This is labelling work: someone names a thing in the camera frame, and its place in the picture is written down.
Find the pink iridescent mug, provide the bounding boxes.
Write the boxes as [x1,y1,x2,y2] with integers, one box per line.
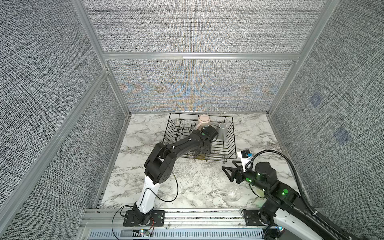
[197,114,211,130]

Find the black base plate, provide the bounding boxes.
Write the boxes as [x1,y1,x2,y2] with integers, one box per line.
[241,209,264,227]
[123,210,166,227]

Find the black wire dish rack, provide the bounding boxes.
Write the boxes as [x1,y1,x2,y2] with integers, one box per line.
[163,113,237,163]

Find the aluminium front rail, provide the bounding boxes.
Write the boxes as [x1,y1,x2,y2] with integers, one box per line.
[79,208,331,230]

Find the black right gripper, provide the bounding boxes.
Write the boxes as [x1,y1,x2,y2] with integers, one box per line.
[222,159,271,195]

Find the clear glass cup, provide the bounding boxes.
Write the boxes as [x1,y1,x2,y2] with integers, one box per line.
[226,187,242,202]

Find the black corrugated cable conduit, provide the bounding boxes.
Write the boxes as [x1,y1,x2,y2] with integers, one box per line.
[248,149,355,240]

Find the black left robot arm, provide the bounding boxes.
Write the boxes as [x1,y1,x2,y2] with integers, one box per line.
[132,126,218,226]

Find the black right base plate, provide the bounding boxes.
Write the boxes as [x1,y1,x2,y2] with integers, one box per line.
[241,209,264,227]

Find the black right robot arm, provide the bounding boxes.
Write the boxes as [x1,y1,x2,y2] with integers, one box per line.
[222,161,358,240]

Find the white vented grille strip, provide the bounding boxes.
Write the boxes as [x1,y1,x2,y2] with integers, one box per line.
[88,229,264,240]

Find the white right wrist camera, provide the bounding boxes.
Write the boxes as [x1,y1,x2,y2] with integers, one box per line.
[237,149,254,172]

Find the grey ceramic mug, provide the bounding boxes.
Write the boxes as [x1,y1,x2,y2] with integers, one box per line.
[217,123,228,142]

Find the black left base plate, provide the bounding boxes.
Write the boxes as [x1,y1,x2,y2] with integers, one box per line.
[123,210,166,227]

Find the amber glass cup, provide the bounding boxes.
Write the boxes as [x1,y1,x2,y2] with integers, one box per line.
[196,154,207,160]

